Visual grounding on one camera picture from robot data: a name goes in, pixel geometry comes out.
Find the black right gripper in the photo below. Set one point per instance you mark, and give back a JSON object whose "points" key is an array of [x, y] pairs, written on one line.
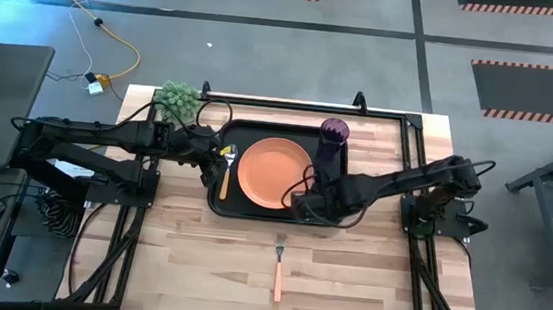
{"points": [[328, 199]]}

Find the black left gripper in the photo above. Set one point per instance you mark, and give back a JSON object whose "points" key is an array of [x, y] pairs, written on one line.
{"points": [[202, 148]]}

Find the orange plate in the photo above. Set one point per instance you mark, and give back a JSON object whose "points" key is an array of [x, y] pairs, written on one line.
{"points": [[270, 174]]}

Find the purple faceted cup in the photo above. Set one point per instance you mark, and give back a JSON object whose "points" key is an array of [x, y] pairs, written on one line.
{"points": [[333, 132]]}

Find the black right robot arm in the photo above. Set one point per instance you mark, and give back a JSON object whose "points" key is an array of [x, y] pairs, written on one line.
{"points": [[420, 180]]}

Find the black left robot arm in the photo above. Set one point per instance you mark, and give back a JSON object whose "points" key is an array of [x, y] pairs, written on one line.
{"points": [[82, 133]]}

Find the black plastic tray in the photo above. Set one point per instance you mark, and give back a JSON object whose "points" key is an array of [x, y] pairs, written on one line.
{"points": [[246, 210]]}

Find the yellow tag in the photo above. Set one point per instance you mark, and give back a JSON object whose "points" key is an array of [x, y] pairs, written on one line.
{"points": [[227, 150]]}

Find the green potted plant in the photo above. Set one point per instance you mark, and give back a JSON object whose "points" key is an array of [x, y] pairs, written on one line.
{"points": [[178, 102]]}

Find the white power adapter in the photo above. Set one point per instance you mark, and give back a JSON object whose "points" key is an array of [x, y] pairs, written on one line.
{"points": [[95, 89]]}

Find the white paper label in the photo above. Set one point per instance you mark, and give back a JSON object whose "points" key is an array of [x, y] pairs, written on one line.
{"points": [[72, 169]]}

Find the grey desk top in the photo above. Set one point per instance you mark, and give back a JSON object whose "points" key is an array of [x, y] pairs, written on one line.
{"points": [[1, 91]]}

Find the black metal stand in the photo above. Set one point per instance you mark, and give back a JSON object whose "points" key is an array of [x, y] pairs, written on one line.
{"points": [[545, 178]]}

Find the black caster wheel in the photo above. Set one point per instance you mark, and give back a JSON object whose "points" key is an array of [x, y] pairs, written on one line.
{"points": [[10, 277]]}

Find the black aluminium table frame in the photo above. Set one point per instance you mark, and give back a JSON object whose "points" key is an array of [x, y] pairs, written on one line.
{"points": [[286, 105]]}

